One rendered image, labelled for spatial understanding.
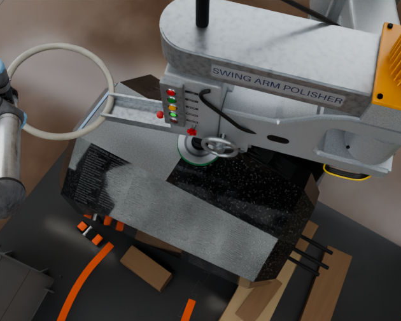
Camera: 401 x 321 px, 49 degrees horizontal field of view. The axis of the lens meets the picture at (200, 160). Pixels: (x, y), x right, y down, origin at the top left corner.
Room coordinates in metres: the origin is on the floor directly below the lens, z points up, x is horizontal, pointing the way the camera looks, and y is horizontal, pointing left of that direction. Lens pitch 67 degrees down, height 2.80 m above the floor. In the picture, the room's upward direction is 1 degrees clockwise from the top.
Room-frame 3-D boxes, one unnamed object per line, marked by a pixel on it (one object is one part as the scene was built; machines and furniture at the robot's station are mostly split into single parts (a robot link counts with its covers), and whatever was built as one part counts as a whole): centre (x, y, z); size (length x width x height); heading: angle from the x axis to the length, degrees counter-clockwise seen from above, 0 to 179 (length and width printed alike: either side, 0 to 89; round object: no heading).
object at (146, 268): (0.42, 0.31, 0.07); 0.30 x 0.12 x 0.12; 56
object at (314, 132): (0.78, -0.37, 1.35); 0.74 x 0.23 x 0.49; 75
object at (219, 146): (0.74, -0.08, 1.25); 0.15 x 0.10 x 0.15; 75
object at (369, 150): (0.72, -0.63, 1.39); 0.19 x 0.19 x 0.20
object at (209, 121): (0.87, -0.07, 1.37); 0.36 x 0.22 x 0.45; 75
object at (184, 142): (0.89, 0.00, 0.90); 0.21 x 0.21 x 0.01
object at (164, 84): (0.80, 0.10, 1.42); 0.08 x 0.03 x 0.28; 75
